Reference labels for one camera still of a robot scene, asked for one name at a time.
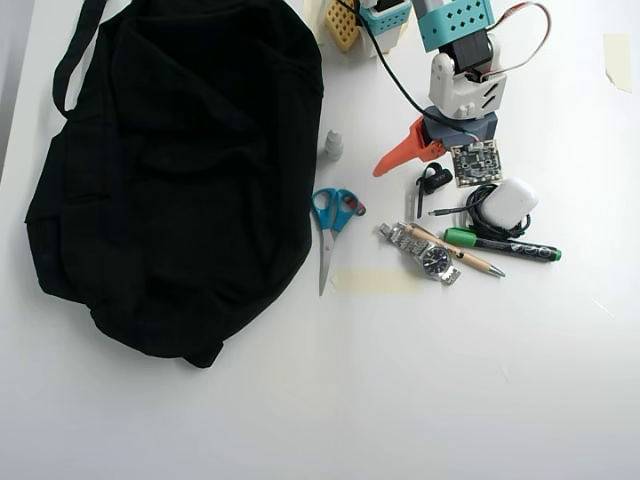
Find white earbuds case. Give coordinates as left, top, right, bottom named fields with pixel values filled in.
left=483, top=177, right=540, bottom=231

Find black bike light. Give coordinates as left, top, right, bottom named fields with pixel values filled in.
left=415, top=162, right=454, bottom=219

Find white red servo wire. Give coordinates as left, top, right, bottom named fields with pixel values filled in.
left=464, top=2, right=552, bottom=84

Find long masking tape strip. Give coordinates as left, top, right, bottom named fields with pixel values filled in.
left=333, top=268, right=421, bottom=296

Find black camera cable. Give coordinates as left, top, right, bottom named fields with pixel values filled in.
left=333, top=0, right=441, bottom=120

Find short masking tape strip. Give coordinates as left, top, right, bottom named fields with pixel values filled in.
left=603, top=33, right=634, bottom=95

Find black fabric bag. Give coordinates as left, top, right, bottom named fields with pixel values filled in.
left=23, top=0, right=326, bottom=370

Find black charging cable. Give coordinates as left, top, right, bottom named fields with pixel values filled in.
left=428, top=182, right=535, bottom=239

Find steel wrist watch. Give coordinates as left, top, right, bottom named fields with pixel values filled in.
left=377, top=222, right=464, bottom=287

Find bare camera circuit board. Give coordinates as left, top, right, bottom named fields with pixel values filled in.
left=449, top=139, right=503, bottom=189

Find small white dropper bottle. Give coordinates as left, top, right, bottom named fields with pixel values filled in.
left=321, top=128, right=347, bottom=164

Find wooden ballpoint pen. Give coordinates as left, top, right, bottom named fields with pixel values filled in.
left=403, top=223, right=507, bottom=279

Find yellow perforated robot base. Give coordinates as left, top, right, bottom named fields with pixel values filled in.
left=324, top=0, right=362, bottom=54

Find beige base plate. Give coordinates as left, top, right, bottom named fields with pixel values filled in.
left=303, top=0, right=329, bottom=44

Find black green marker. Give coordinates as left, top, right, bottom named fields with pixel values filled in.
left=443, top=226, right=563, bottom=263

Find blue handled scissors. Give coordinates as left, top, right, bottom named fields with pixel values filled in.
left=310, top=187, right=357, bottom=297

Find blue-grey gripper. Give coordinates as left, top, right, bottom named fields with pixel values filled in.
left=372, top=106, right=500, bottom=178

